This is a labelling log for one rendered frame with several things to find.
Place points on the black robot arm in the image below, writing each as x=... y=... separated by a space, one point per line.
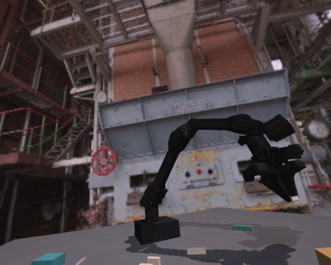
x=275 y=129

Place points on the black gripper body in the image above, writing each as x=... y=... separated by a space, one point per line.
x=262 y=168

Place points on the teal rectangular bar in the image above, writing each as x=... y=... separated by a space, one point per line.
x=243 y=227

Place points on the teal rectangular block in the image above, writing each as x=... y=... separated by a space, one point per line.
x=50 y=259

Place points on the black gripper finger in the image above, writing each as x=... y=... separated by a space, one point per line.
x=274 y=183
x=289 y=182

